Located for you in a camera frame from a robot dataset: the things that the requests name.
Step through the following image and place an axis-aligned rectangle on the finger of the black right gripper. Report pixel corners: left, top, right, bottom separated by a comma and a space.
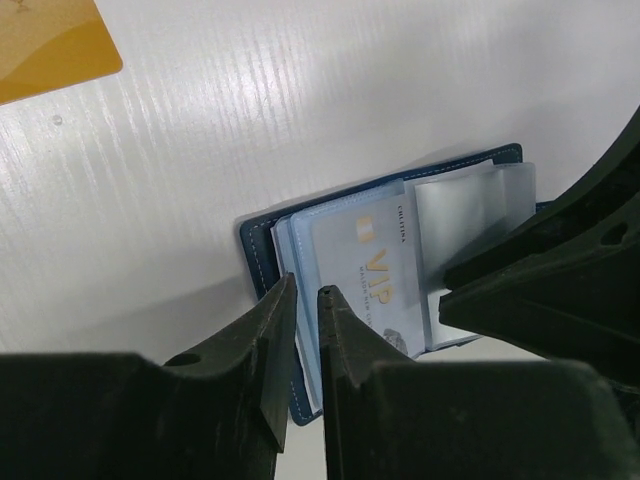
440, 115, 639, 383

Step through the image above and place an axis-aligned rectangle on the light blue VIP card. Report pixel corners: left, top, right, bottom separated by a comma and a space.
311, 194, 426, 358

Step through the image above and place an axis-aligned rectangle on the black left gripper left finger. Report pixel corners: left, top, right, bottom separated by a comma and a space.
1, 275, 296, 479

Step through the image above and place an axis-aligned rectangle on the navy blue card holder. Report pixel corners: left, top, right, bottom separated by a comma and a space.
238, 143, 523, 427

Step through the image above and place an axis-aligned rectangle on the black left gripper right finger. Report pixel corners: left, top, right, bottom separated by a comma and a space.
317, 286, 635, 479

